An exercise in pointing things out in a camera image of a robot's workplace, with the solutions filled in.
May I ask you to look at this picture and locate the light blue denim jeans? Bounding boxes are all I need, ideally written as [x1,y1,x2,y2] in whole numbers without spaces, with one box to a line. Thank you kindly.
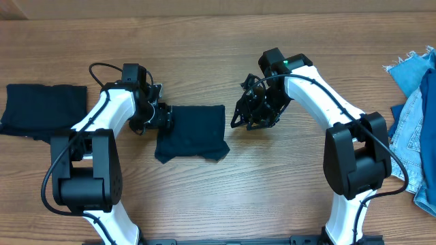
[385,46,435,216]

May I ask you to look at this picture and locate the folded black cloth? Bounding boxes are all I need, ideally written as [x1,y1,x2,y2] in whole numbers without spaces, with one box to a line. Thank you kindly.
[1,84,87,143]

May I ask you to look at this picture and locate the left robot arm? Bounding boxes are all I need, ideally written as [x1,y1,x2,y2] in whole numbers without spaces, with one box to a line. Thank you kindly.
[40,63,174,244]

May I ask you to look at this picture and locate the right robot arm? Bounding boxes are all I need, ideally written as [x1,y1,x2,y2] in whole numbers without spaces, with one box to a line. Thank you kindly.
[230,48,392,244]

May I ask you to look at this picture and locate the dark navy t-shirt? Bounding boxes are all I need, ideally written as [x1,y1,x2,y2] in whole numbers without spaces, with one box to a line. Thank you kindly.
[155,105,230,164]

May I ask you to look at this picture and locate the blue garment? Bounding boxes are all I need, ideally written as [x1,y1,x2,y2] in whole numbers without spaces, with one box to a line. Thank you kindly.
[390,69,435,209]

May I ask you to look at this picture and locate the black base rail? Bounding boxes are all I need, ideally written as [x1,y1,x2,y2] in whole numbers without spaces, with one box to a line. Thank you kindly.
[139,235,332,245]

